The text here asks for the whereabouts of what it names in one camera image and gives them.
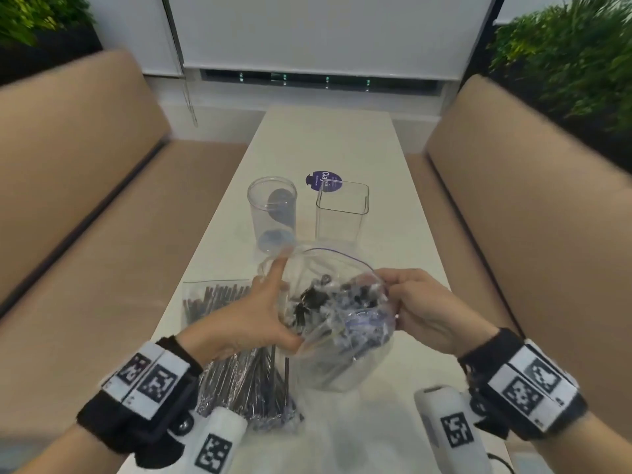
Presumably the clear round plastic cup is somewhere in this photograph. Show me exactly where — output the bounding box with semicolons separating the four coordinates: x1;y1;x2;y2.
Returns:
247;176;299;256

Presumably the tan upholstered bench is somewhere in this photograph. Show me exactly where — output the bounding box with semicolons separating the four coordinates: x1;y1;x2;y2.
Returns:
405;74;632;442
0;49;250;462

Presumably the blind pull cord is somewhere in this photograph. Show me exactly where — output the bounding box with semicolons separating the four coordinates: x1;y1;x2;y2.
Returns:
180;76;198;128

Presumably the person's left hand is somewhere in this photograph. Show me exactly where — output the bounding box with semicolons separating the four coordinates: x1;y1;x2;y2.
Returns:
178;254;305;364

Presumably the wide white roller blind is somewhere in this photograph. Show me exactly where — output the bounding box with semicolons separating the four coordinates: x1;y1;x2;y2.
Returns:
162;0;496;83

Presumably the black cable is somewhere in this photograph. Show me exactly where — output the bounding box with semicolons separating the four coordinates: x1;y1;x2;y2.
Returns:
486;451;515;474

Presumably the pile of black pen parts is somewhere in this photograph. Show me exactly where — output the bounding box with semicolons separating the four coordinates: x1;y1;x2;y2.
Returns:
288;274;397;365

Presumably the black wrist marker band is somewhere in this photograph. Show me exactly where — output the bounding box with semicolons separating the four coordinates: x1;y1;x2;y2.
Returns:
76;335;204;469
458;328;589;442

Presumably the person's right hand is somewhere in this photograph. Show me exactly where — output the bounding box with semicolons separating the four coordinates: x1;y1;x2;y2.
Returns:
377;269;500;359

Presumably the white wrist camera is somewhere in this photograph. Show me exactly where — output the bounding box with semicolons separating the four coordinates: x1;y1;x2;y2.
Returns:
182;407;249;474
414;387;490;474

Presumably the black left wrist marker band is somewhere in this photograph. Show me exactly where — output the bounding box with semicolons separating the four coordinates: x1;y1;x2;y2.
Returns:
76;335;204;469

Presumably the person's right forearm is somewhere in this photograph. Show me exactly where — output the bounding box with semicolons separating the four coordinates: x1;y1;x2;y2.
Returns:
524;412;632;474

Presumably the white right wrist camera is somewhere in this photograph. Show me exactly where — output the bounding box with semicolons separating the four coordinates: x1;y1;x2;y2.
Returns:
414;387;490;474

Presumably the bundle of black pens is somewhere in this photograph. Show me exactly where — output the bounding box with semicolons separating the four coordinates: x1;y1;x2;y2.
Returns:
184;285;298;426

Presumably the green leafy plant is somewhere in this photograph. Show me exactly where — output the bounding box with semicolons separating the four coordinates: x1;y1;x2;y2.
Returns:
0;0;103;85
486;0;632;174

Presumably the purple round sticker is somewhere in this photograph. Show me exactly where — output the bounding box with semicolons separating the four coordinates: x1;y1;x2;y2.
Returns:
304;170;344;193

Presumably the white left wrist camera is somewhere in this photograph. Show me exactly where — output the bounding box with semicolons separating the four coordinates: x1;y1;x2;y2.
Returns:
182;407;249;474

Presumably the black right wrist marker band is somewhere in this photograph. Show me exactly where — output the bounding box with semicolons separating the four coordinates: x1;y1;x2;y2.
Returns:
458;328;589;442

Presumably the narrow white roller blind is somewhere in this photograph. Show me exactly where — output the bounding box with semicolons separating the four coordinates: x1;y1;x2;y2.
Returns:
83;0;184;78

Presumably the clear zip plastic bag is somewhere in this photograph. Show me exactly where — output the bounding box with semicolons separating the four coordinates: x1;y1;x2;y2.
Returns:
259;244;399;393

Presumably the person's left forearm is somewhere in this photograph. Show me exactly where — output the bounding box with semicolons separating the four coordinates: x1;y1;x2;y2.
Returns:
0;422;130;474

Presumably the clear square plastic container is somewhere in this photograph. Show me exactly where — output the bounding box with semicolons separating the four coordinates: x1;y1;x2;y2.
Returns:
315;181;370;243

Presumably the clear plastic bag of pens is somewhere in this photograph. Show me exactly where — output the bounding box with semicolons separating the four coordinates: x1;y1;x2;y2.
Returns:
181;278;305;433

